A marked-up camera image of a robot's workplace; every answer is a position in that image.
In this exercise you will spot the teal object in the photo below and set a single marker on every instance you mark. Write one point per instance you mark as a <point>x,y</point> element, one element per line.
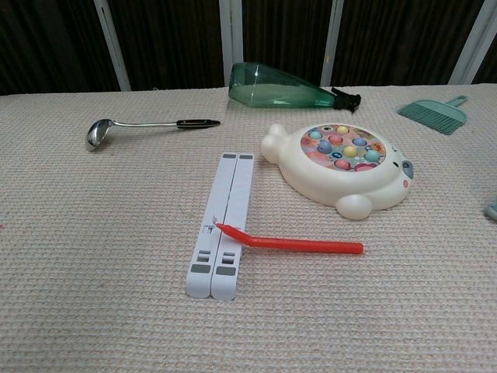
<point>492,211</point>

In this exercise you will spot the white whack-a-mole toy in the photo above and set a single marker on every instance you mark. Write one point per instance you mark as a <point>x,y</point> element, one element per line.
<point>310,182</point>

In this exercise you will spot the white folding laptop stand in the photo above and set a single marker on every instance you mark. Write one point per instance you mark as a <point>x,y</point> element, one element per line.
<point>229,194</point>

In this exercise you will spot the red bent plastic stick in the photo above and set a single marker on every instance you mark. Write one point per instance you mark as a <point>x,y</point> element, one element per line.
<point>310,245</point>

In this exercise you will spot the green spray bottle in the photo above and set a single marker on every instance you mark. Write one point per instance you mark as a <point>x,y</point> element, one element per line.
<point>264,89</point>

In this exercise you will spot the beige woven tablecloth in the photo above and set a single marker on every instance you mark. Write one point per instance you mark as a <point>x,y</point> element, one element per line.
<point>116,233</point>

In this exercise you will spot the teal mini brush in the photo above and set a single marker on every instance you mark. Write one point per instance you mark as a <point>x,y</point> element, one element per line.
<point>419,110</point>

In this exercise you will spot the white frame post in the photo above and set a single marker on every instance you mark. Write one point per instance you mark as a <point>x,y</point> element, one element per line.
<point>231,39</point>
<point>475,39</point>
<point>112,46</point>
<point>332,39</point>

